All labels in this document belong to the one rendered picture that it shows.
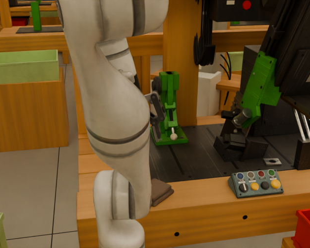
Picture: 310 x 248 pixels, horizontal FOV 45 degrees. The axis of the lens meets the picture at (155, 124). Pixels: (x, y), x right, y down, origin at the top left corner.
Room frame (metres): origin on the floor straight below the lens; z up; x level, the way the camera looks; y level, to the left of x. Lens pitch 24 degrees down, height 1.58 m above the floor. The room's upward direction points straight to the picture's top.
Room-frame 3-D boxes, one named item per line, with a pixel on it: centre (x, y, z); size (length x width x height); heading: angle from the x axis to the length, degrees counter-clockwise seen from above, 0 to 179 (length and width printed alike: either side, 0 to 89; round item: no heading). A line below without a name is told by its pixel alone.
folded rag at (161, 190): (0.97, 0.00, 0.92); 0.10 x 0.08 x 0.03; 140
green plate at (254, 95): (1.26, -0.39, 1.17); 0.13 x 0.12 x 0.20; 101
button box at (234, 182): (1.01, -0.32, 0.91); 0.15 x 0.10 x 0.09; 101
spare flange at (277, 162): (1.17, -0.42, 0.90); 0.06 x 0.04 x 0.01; 92
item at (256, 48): (1.49, -0.53, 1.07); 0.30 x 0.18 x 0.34; 101
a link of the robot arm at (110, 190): (0.59, 0.07, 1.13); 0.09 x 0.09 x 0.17; 1
